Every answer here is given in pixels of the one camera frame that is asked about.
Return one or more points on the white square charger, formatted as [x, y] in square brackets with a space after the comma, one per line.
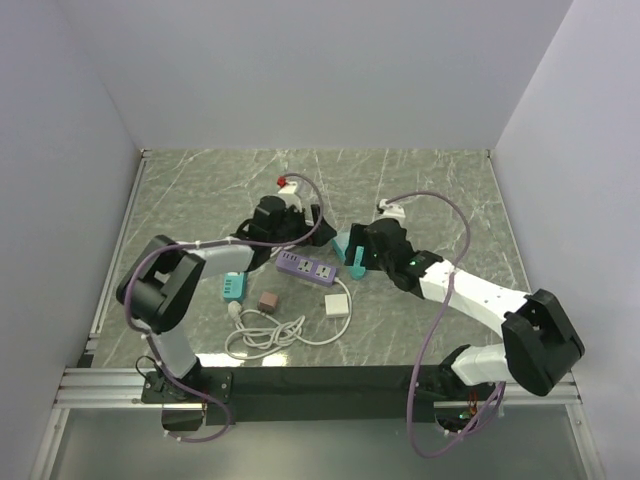
[336, 305]

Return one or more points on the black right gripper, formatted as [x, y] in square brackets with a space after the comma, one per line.
[360, 237]

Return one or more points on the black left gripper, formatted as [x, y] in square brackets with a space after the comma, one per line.
[322, 234]

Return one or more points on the aluminium front rail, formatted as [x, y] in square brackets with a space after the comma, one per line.
[119, 388]

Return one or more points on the teal rectangular power strip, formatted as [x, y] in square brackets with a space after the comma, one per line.
[234, 286]

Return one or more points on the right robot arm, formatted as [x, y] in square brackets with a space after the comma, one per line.
[538, 346]

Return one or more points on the aluminium left edge rail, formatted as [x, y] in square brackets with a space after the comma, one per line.
[108, 286]

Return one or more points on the purple power strip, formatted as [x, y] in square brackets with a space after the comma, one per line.
[307, 269]

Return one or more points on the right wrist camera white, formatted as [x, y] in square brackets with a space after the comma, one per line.
[393, 210]

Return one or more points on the brown cube charger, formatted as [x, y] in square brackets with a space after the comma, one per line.
[268, 302]

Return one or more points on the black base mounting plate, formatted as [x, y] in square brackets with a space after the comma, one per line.
[261, 394]

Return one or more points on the teal triangular power strip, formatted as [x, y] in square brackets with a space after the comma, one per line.
[351, 257]

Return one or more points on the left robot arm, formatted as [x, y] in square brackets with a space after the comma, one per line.
[157, 290]

